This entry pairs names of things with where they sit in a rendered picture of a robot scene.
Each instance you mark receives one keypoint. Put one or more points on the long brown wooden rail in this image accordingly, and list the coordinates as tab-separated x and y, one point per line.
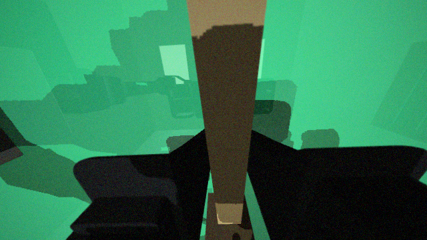
227	41

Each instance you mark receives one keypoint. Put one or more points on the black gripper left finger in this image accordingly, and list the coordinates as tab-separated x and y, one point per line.
182	176

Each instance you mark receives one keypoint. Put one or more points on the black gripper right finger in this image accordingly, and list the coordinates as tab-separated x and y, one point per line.
283	178

